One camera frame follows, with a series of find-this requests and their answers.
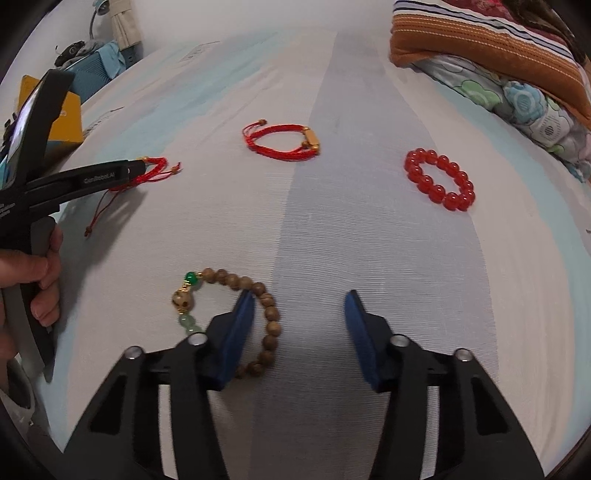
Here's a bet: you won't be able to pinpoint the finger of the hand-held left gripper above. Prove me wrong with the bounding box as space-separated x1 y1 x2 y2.
25 158 147 214
0 69 75 191

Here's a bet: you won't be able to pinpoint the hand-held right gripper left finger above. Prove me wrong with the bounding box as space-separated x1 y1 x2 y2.
62 290 257 480

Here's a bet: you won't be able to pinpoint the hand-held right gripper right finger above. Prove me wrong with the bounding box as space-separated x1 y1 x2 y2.
344 290 546 480

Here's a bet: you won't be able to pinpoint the blue and yellow cardboard box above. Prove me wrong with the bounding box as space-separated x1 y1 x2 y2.
18 75 85 153

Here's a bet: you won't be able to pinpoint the brown wooden bead bracelet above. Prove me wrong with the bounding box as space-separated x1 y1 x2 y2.
171 268 281 380

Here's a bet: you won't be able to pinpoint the red cord bracelet long tails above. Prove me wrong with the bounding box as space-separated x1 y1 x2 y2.
84 157 182 238

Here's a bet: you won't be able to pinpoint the person's left hand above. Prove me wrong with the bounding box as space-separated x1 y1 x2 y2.
0 227 64 365

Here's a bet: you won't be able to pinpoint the black clutter on suitcase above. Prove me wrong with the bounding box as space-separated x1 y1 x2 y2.
54 41 100 66

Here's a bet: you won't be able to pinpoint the teal suitcase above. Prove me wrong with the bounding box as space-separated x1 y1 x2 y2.
69 41 127 104

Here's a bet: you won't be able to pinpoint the blue desk lamp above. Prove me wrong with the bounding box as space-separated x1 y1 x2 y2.
90 0 110 42

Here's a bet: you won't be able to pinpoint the beige curtain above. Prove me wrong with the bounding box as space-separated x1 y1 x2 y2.
108 0 144 63

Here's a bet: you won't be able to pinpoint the striped bed sheet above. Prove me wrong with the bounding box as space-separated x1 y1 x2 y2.
28 28 591 464

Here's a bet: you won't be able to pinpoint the floral quilt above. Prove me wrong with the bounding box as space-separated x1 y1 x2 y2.
411 53 591 179

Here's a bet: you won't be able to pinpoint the striped orange pillow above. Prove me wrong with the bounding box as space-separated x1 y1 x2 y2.
389 0 591 118

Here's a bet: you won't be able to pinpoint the brown blanket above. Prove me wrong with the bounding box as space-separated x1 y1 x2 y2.
501 0 578 42

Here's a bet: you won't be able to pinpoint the red bead bracelet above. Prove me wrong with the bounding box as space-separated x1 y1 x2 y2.
404 148 476 212

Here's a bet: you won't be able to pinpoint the red cord bracelet short tails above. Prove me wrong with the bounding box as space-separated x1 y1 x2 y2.
241 119 321 162

